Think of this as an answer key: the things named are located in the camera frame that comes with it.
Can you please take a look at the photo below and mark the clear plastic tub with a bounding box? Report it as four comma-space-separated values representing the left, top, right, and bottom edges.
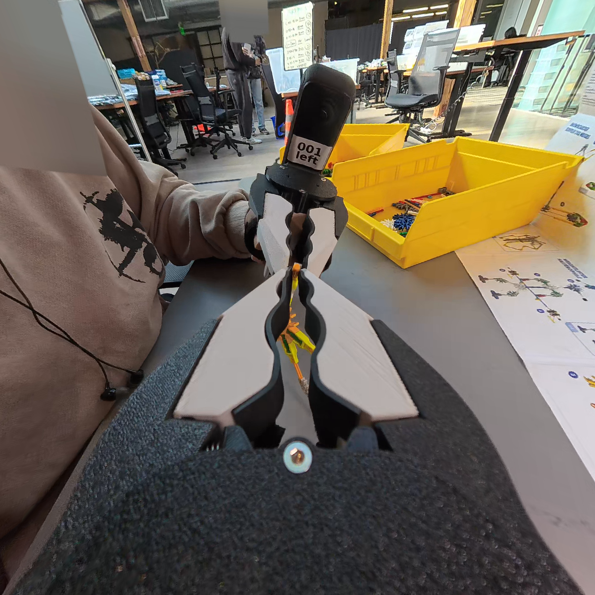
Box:
265, 46, 361, 95

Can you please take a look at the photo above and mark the toy construction model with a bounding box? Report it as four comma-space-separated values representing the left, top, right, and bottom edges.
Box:
276, 262, 317, 396

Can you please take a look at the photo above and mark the white flip chart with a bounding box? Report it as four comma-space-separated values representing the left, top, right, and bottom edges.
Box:
281, 2, 315, 72

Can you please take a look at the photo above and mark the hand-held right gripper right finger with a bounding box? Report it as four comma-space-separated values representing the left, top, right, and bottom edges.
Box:
301, 271, 419, 426

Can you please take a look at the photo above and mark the gridded glass window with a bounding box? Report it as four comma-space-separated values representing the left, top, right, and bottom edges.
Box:
515, 0, 595, 117

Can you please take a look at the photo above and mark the wooden column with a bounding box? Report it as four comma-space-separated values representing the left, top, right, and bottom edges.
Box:
379, 0, 395, 60

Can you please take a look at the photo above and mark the person's beige hoodie torso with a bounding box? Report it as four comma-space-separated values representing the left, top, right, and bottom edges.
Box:
0, 106, 196, 575

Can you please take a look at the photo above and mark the person's left forearm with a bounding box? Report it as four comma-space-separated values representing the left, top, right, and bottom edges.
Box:
139, 160, 252, 261

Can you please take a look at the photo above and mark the cluttered work table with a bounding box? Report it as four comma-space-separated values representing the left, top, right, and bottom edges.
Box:
87, 69, 196, 119

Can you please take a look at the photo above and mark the tall wooden desk top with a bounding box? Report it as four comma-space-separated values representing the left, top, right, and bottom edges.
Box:
453, 30, 585, 53

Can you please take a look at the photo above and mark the black metal pole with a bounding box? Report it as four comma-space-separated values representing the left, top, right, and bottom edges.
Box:
489, 44, 536, 142
439, 67, 471, 136

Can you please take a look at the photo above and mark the black mesh office chair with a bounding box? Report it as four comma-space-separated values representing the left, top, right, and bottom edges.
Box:
385, 27, 462, 142
180, 63, 254, 160
134, 77, 187, 170

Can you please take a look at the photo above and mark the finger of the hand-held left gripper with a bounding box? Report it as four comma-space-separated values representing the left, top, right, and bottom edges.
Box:
302, 207, 338, 278
257, 191, 299, 280

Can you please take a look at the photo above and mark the black hoodie drawstring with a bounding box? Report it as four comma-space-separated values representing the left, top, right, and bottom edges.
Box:
0, 259, 145, 403

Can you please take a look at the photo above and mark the grey desk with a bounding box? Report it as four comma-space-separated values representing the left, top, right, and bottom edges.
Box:
7, 176, 595, 595

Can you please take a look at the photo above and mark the yellow plastic bin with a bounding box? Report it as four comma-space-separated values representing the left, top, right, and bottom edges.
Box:
331, 136, 584, 269
279, 123, 410, 169

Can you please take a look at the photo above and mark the toy instruction sheet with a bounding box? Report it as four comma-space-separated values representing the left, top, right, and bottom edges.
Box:
456, 65, 595, 484

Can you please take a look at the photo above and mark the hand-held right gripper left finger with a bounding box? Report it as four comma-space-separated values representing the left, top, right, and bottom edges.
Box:
173, 269, 293, 426

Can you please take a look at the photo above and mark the white slanted pole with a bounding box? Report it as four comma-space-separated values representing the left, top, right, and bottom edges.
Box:
104, 57, 152, 162

